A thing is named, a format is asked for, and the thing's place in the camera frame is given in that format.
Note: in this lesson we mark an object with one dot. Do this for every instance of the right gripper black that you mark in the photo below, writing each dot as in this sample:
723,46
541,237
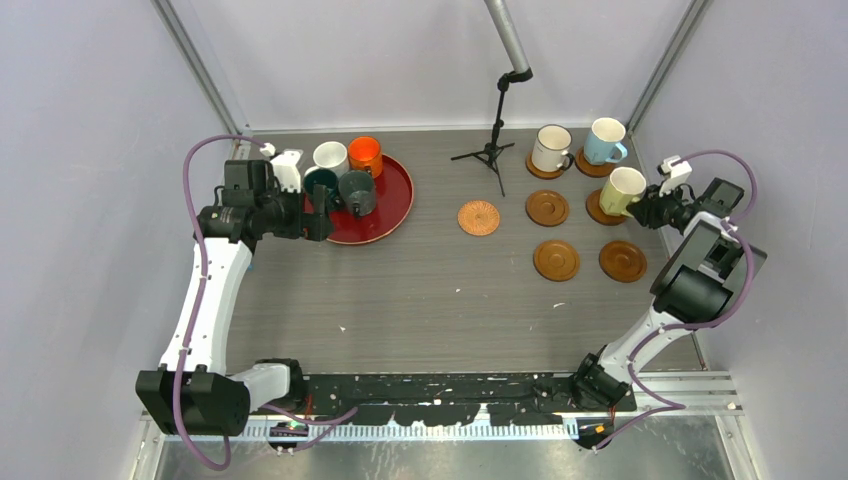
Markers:
646,210

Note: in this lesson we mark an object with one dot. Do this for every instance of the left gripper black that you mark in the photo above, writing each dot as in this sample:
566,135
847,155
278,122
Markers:
320,227

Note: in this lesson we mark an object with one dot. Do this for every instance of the dark teal cup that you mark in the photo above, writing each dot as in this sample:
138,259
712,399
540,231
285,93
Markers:
328,180

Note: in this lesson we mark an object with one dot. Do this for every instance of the dark green cup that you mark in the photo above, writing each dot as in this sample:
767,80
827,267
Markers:
357,190

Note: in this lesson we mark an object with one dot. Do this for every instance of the yellow mug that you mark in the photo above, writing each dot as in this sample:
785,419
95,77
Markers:
624,187

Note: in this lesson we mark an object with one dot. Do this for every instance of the wooden coaster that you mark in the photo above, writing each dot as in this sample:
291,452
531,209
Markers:
623,261
556,260
594,210
547,208
591,170
544,175

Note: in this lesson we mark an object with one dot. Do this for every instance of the orange cup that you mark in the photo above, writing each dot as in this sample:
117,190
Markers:
365,154

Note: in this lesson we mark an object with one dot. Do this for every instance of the red round tray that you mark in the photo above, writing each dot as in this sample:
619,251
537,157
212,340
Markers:
395,196

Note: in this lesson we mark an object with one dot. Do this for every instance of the light blue mug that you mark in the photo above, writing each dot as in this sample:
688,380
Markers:
604,143

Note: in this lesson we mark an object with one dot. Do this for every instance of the white cup brown rim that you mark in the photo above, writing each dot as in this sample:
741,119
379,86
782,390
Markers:
552,148

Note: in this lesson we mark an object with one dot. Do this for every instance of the woven rattan coaster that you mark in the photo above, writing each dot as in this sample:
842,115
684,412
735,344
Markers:
478,218

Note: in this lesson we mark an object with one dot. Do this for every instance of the microphone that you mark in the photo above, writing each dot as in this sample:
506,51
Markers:
521,72

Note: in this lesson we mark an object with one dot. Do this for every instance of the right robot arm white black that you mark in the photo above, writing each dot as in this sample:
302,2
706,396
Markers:
704,282

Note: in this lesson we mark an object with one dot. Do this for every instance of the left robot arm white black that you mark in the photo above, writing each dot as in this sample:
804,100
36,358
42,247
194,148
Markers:
191,391

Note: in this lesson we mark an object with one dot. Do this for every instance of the white cup back left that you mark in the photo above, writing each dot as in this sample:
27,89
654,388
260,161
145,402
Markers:
330,155

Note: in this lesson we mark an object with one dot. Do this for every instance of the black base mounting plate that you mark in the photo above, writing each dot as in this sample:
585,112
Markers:
509,399

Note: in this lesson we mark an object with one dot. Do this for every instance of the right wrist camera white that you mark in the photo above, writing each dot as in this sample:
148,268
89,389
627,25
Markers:
675,172

